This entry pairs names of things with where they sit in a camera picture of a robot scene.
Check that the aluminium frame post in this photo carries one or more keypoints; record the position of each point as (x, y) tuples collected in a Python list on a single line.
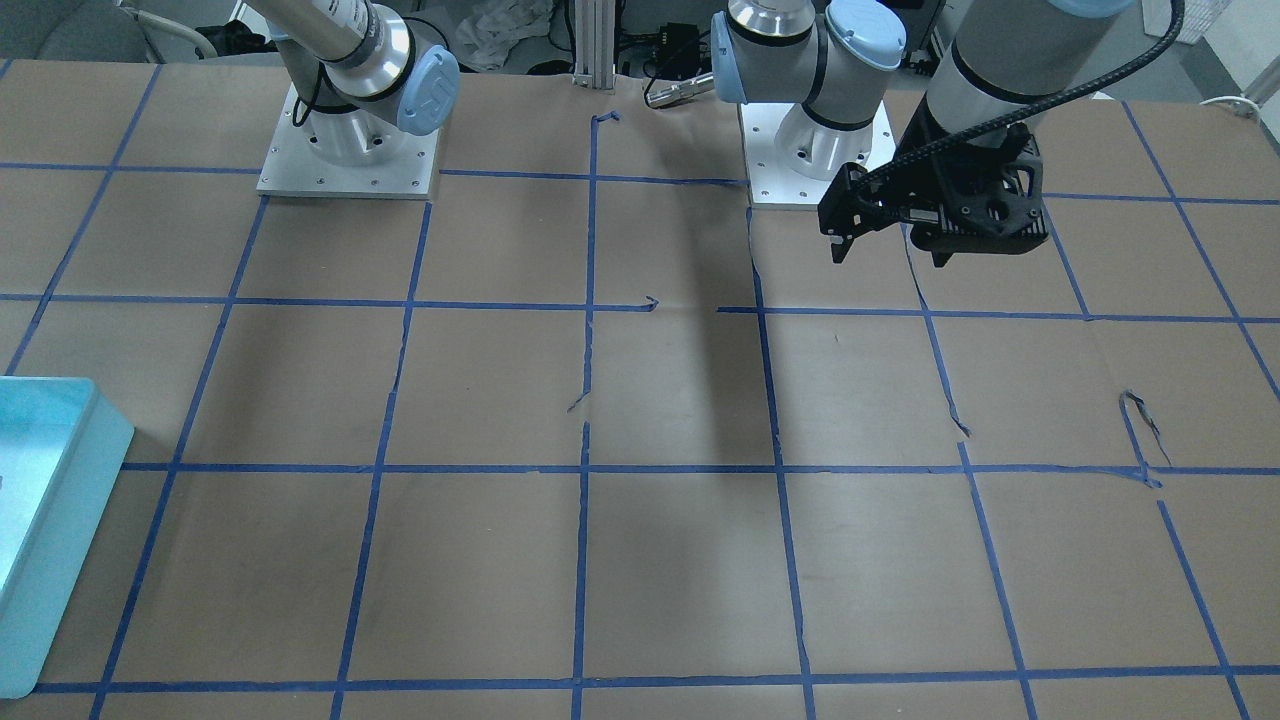
[(594, 45)]

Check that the grey chair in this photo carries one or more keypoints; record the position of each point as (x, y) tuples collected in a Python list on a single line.
[(71, 31)]

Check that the turquoise plastic bin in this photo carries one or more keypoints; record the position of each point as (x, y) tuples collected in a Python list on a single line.
[(63, 443)]

